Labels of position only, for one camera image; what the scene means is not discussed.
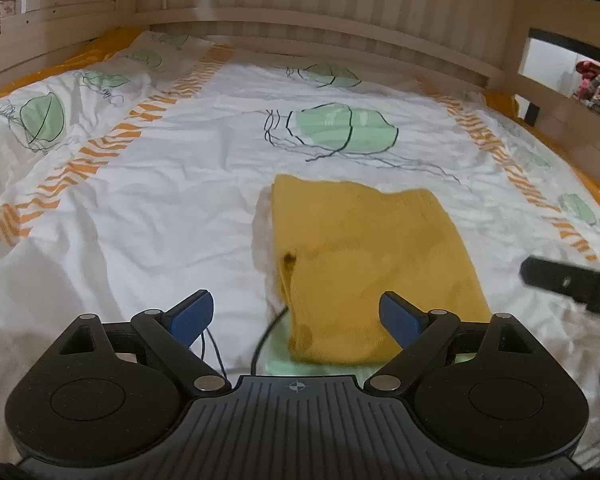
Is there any yellow knitted sweater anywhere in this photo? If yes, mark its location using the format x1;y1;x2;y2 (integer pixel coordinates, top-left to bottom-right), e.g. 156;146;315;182
271;174;492;365

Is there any pile of colourful clothes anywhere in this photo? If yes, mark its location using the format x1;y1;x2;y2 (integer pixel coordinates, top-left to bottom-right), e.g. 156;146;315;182
572;60;600;128

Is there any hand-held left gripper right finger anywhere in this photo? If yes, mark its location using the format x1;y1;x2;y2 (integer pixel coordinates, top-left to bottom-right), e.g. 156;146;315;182
364;290;542;398

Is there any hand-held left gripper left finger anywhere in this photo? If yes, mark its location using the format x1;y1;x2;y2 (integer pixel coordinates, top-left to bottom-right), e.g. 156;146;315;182
49;289;232;398

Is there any white leaf-printed duvet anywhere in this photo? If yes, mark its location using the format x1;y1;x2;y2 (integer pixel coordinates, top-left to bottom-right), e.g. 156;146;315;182
0;30;600;461

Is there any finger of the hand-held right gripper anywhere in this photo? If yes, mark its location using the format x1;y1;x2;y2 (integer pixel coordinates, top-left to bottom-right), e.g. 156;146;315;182
520;255;600;319

